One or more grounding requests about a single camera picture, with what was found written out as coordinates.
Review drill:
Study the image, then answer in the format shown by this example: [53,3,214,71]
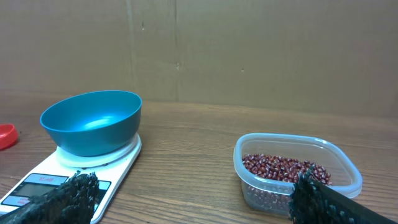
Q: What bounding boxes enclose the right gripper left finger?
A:
[1,171,100,224]

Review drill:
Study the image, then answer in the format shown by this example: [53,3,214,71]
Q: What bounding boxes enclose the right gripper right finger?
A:
[289,167,397,224]

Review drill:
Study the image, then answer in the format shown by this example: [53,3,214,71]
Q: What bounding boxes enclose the red measuring scoop blue handle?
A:
[0,123,19,150]

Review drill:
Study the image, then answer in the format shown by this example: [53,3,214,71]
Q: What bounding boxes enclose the white digital kitchen scale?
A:
[1,134,142,223]

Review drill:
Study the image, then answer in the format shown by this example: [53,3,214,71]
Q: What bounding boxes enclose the blue plastic bowl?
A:
[40,90,142,157]

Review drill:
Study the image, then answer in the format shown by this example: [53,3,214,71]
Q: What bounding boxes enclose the red adzuki beans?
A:
[242,154,332,212]

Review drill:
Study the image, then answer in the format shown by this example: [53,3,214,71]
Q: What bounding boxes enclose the clear plastic container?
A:
[233,133,363,215]

